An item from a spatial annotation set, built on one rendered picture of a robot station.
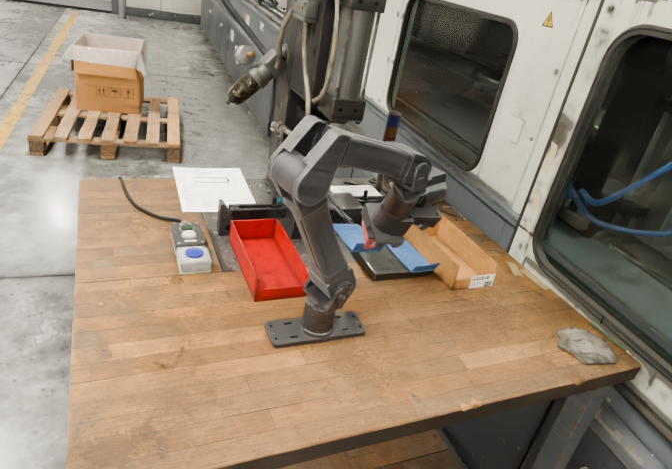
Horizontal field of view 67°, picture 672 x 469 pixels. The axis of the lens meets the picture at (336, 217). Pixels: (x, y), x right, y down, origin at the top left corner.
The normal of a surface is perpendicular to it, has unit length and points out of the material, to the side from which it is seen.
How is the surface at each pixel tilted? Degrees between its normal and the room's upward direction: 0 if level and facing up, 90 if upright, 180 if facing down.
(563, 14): 90
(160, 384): 0
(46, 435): 0
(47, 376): 0
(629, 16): 90
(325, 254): 91
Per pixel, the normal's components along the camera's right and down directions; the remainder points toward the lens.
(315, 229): 0.56, 0.52
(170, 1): 0.33, 0.48
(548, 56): -0.93, 0.00
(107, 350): 0.17, -0.88
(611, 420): -0.36, -0.73
